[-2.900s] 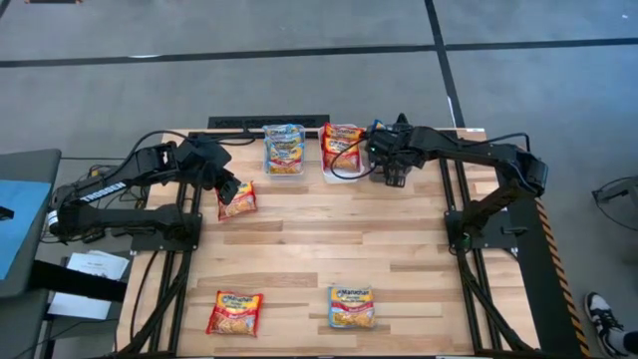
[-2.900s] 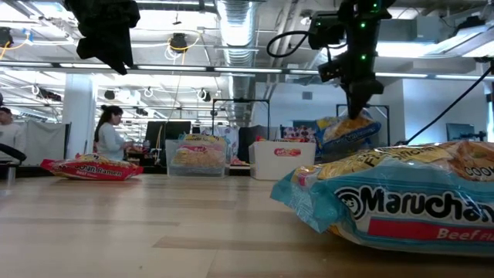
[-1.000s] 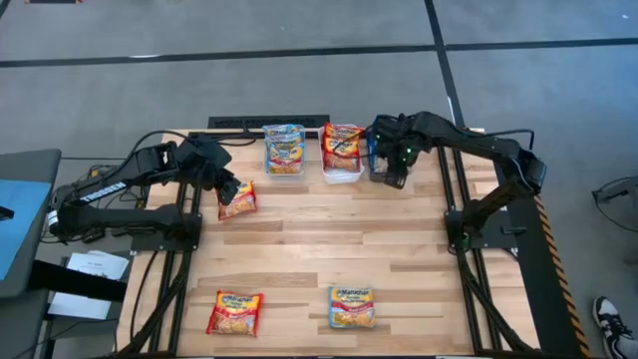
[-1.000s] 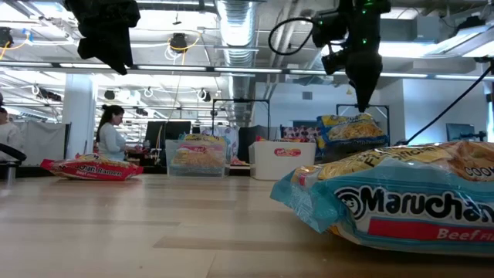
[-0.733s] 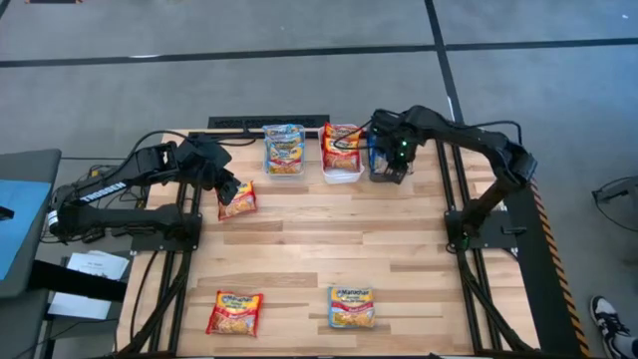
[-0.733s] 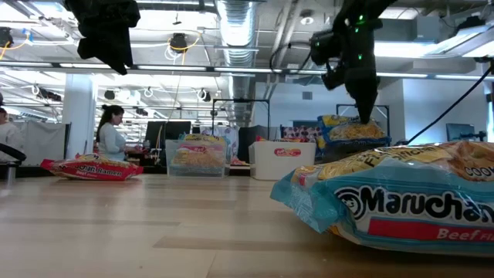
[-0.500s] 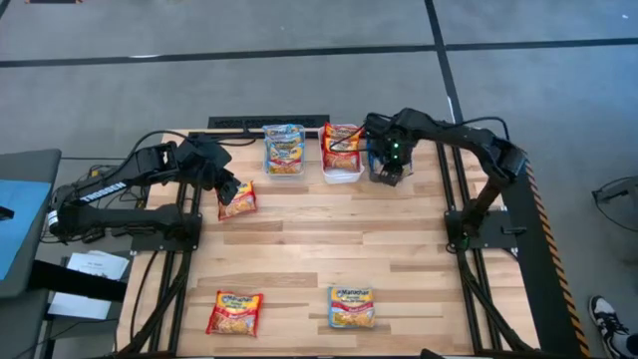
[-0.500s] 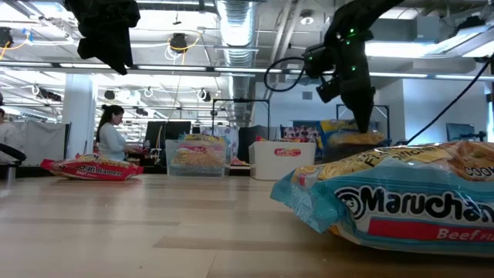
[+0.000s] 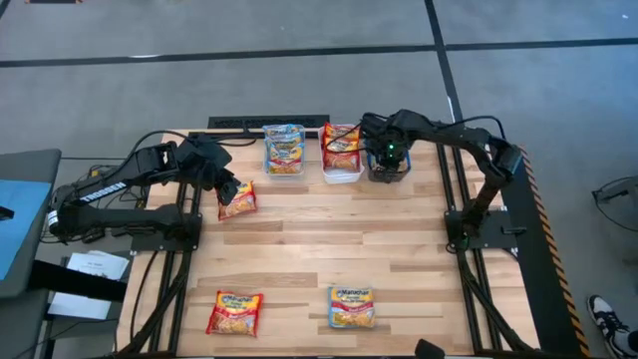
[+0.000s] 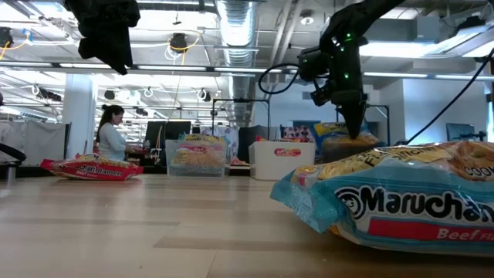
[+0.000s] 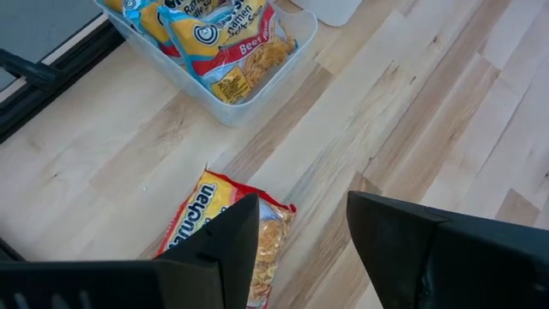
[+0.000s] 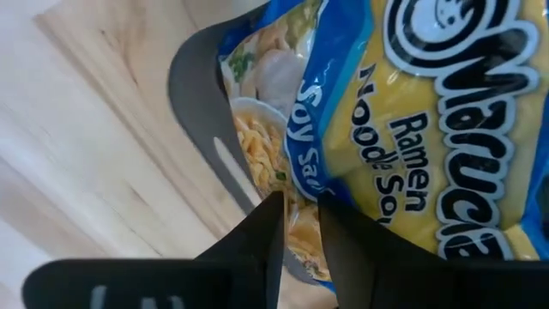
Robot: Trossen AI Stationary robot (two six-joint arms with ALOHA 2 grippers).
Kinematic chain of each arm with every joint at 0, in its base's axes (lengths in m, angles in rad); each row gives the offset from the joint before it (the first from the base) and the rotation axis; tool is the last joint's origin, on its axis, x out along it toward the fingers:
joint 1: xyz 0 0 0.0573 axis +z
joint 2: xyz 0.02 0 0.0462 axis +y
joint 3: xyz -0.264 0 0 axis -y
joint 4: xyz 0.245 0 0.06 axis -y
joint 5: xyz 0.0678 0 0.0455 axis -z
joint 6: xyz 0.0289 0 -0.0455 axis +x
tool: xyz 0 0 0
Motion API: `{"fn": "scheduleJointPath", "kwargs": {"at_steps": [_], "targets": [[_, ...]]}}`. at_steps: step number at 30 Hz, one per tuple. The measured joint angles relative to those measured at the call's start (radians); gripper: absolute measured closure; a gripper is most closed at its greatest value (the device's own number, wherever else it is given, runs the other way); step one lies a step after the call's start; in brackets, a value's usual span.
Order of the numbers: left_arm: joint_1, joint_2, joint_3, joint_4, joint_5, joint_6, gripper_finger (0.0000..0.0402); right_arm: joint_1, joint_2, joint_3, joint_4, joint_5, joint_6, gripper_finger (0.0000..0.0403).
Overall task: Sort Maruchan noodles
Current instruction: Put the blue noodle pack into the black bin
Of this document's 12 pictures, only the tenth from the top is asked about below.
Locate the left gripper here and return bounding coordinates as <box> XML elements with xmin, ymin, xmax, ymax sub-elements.
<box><xmin>63</xmin><ymin>0</ymin><xmax>142</xmax><ymax>75</ymax></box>

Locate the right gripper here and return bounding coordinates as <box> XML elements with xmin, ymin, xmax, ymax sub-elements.
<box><xmin>310</xmin><ymin>36</ymin><xmax>367</xmax><ymax>139</ymax></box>

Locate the blue soy sauce ramen pack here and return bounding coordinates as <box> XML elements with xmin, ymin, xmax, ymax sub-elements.
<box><xmin>311</xmin><ymin>121</ymin><xmax>381</xmax><ymax>151</ymax></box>

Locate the light-blue beef ramen pack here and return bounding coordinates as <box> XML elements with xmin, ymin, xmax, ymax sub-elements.
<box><xmin>171</xmin><ymin>133</ymin><xmax>228</xmax><ymax>175</ymax></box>
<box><xmin>269</xmin><ymin>141</ymin><xmax>494</xmax><ymax>258</ymax></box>

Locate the dotted patterned fabric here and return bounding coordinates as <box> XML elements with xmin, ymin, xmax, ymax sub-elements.
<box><xmin>283</xmin><ymin>125</ymin><xmax>316</xmax><ymax>143</ymax></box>

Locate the black ceiling device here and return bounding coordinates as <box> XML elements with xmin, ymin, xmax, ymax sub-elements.
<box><xmin>0</xmin><ymin>26</ymin><xmax>13</xmax><ymax>48</ymax></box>
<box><xmin>168</xmin><ymin>32</ymin><xmax>189</xmax><ymax>54</ymax></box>

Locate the white pillar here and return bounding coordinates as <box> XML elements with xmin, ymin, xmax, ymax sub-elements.
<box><xmin>63</xmin><ymin>73</ymin><xmax>97</xmax><ymax>155</ymax></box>

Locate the person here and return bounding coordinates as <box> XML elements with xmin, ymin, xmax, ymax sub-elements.
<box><xmin>94</xmin><ymin>103</ymin><xmax>136</xmax><ymax>162</ymax></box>

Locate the black computer monitor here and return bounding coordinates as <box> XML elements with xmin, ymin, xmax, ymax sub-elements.
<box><xmin>144</xmin><ymin>120</ymin><xmax>167</xmax><ymax>150</ymax></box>
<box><xmin>446</xmin><ymin>122</ymin><xmax>476</xmax><ymax>142</ymax></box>
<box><xmin>164</xmin><ymin>120</ymin><xmax>193</xmax><ymax>141</ymax></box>

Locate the white plastic bin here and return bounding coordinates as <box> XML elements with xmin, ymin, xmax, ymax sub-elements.
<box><xmin>249</xmin><ymin>141</ymin><xmax>316</xmax><ymax>181</ymax></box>

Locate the round ceiling fixture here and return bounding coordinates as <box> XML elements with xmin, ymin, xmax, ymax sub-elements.
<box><xmin>299</xmin><ymin>9</ymin><xmax>316</xmax><ymax>26</ymax></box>

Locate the grey partition screen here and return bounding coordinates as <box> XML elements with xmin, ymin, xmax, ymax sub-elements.
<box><xmin>0</xmin><ymin>121</ymin><xmax>70</xmax><ymax>167</ymax></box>

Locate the long linear ceiling light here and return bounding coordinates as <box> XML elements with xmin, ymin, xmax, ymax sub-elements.
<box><xmin>0</xmin><ymin>60</ymin><xmax>494</xmax><ymax>80</ymax></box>

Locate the clear plastic bin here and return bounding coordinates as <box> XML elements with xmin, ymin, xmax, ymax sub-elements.
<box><xmin>164</xmin><ymin>137</ymin><xmax>229</xmax><ymax>179</ymax></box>

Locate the black chair armrest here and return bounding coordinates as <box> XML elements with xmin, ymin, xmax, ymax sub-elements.
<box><xmin>0</xmin><ymin>141</ymin><xmax>28</xmax><ymax>187</ymax></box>

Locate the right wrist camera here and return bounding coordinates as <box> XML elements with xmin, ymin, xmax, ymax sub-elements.
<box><xmin>298</xmin><ymin>46</ymin><xmax>337</xmax><ymax>83</ymax></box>

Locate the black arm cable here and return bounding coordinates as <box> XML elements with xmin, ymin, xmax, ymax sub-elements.
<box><xmin>404</xmin><ymin>48</ymin><xmax>494</xmax><ymax>146</ymax></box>

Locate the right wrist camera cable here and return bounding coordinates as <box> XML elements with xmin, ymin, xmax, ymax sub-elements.
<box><xmin>257</xmin><ymin>63</ymin><xmax>302</xmax><ymax>96</ymax></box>

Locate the rectangular grey air duct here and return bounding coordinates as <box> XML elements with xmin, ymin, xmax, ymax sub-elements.
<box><xmin>380</xmin><ymin>17</ymin><xmax>441</xmax><ymax>42</ymax></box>

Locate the black metal rig frame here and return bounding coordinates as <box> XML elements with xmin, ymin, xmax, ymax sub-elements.
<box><xmin>211</xmin><ymin>98</ymin><xmax>271</xmax><ymax>142</ymax></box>

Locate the wide silver air duct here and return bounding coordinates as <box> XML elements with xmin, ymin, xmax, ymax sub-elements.
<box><xmin>215</xmin><ymin>0</ymin><xmax>259</xmax><ymax>124</ymax></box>

